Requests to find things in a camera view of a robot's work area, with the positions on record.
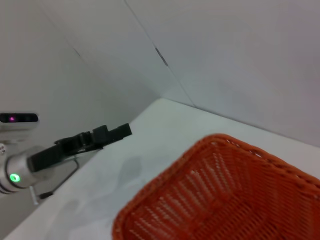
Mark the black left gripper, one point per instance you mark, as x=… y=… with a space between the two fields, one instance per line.
x=62 y=152

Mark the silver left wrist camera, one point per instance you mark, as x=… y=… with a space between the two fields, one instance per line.
x=17 y=121

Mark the orange woven plastic basket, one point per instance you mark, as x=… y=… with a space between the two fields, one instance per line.
x=225 y=195

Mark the white and silver left arm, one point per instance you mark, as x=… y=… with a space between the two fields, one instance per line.
x=17 y=172

